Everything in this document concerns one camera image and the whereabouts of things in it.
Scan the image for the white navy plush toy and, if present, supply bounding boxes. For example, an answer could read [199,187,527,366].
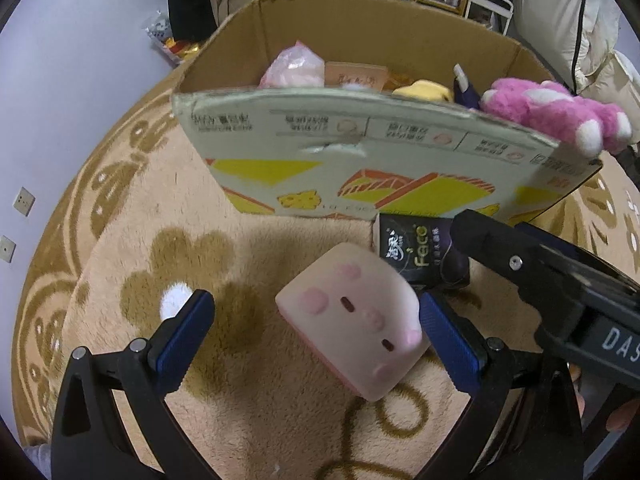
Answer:
[452,63,483,111]

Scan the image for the printed cardboard box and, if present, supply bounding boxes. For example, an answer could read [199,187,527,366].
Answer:
[171,0,603,226]

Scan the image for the pink plastic packet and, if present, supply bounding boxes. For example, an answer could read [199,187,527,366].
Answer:
[259,42,327,89]

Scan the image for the pink plush toy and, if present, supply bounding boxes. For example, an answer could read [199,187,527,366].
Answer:
[479,77,633,157]

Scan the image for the person's right hand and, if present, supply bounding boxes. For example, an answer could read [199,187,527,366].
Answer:
[570,362,640,433]

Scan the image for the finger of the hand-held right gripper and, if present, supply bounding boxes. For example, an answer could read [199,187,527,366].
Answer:
[515,222,640,288]
[450,209,640,321]

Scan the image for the printed plastic bag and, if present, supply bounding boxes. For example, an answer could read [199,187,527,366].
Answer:
[144,10,187,64]

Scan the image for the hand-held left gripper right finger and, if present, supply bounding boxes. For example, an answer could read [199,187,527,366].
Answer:
[419,291,586,480]

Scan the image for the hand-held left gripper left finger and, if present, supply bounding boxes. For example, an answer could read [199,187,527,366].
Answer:
[52,289,216,480]

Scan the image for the dark hanging clothes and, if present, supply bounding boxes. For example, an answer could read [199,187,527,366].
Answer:
[167,0,222,43]

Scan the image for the pink pig squishy toy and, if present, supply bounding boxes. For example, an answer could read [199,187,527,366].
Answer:
[275,241,433,403]

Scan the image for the white recliner chair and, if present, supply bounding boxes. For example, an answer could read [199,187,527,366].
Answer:
[515,0,640,111]

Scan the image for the black tissue pack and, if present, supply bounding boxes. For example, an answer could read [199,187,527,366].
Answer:
[372,212,472,288]

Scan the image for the white trolley cart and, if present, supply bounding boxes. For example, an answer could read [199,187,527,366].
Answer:
[467,0,516,37]

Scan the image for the beige floral blanket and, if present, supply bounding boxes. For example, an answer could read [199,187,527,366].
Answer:
[12,62,640,480]

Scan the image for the yellow plush toy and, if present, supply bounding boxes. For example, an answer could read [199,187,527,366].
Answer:
[392,79,455,103]

